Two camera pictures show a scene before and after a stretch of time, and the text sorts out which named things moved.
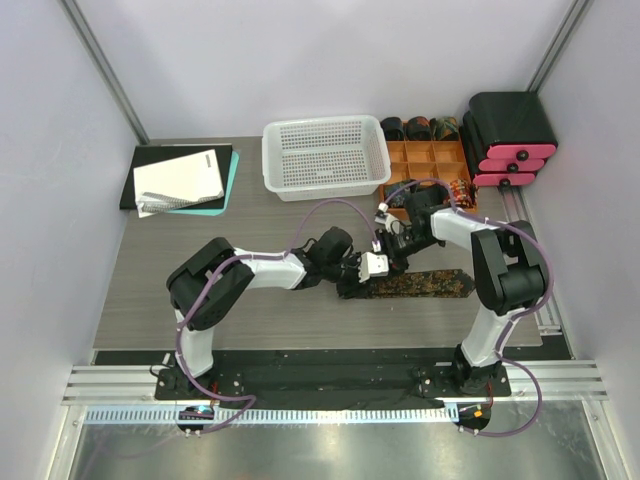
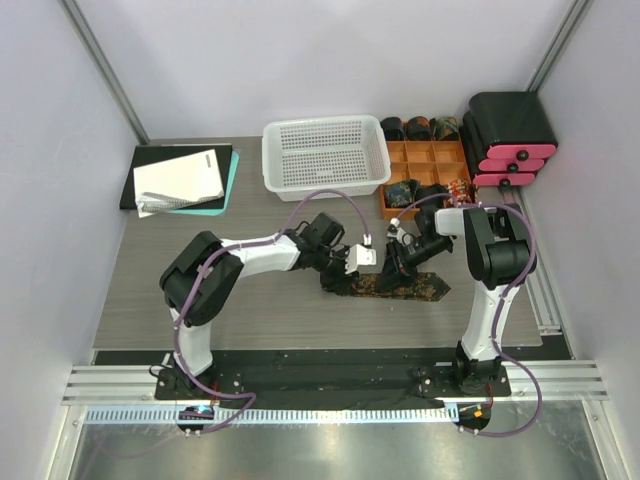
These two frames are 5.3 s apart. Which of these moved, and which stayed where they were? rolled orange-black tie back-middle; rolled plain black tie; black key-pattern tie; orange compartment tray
Moved: black key-pattern tie
Stayed: rolled plain black tie; orange compartment tray; rolled orange-black tie back-middle
